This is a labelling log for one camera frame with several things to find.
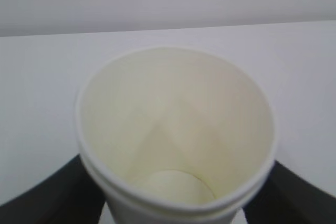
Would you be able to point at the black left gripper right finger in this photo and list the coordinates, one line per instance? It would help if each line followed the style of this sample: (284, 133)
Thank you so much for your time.
(287, 198)

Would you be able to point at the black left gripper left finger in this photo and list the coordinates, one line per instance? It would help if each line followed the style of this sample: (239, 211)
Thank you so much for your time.
(67, 196)

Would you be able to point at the white paper cup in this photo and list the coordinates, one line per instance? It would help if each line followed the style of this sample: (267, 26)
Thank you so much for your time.
(175, 135)

